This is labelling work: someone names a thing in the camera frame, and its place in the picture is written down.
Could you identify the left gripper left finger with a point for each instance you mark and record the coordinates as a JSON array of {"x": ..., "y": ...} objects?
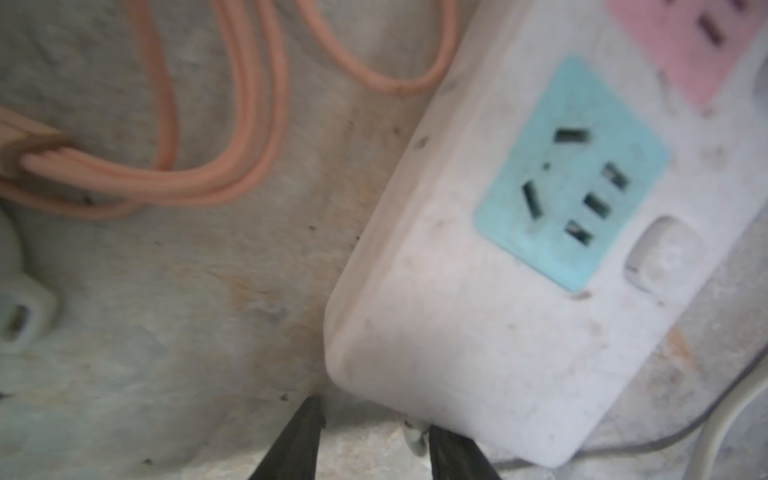
[{"x": 293, "y": 455}]

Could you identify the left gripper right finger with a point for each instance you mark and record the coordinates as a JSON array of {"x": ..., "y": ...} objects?
[{"x": 455, "y": 457}]

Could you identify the long multicolour power strip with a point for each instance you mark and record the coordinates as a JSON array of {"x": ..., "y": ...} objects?
[{"x": 580, "y": 173}]

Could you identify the small blue-socket power strip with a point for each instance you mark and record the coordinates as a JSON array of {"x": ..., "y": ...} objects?
[{"x": 27, "y": 306}]

